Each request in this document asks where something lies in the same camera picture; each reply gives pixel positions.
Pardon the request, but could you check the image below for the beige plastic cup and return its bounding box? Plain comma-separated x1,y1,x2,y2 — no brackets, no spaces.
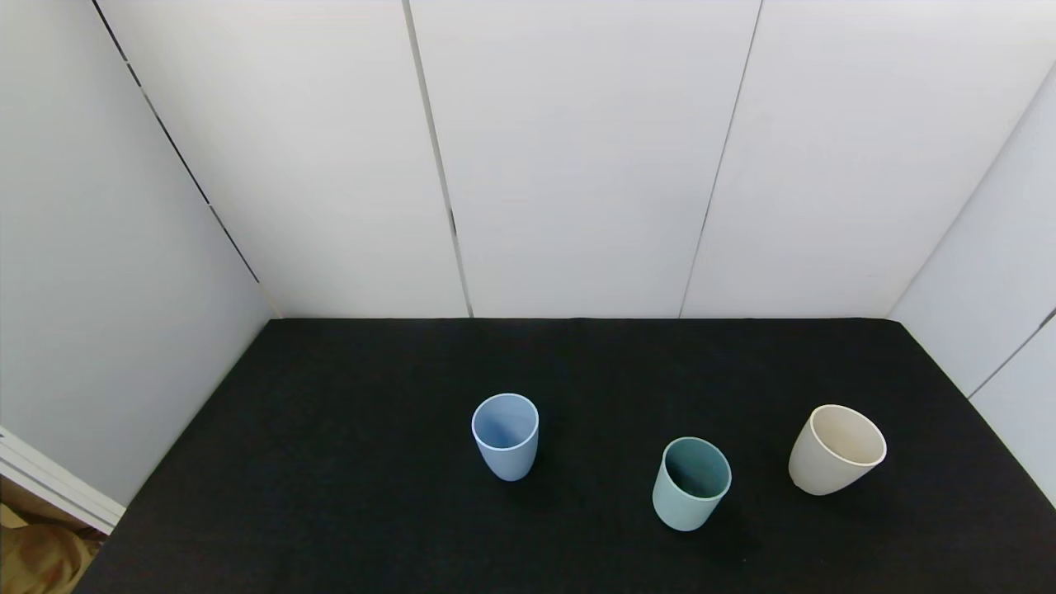
788,404,888,497

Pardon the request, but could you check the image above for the light blue plastic cup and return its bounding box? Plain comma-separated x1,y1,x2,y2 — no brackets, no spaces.
471,393,540,482

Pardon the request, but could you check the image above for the white panel frame strip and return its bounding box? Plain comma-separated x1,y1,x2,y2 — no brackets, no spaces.
0,427,126,535

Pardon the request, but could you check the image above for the teal green plastic cup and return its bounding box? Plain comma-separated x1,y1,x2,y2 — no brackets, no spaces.
652,436,733,532

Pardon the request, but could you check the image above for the black table cloth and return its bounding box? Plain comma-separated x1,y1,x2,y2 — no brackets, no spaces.
74,318,1056,594

